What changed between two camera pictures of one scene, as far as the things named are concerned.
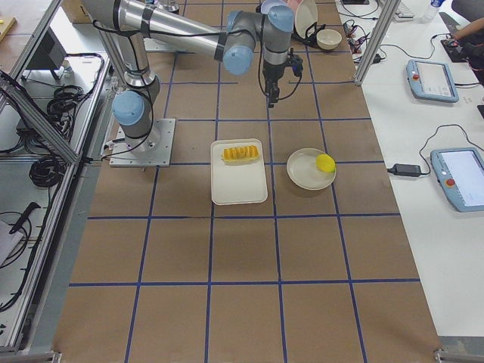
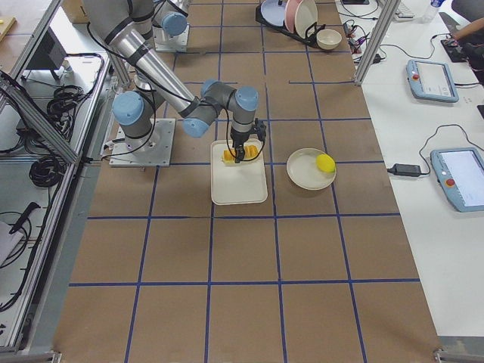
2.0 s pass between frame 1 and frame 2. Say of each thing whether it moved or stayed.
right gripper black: moved
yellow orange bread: stayed
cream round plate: stayed
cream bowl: stayed
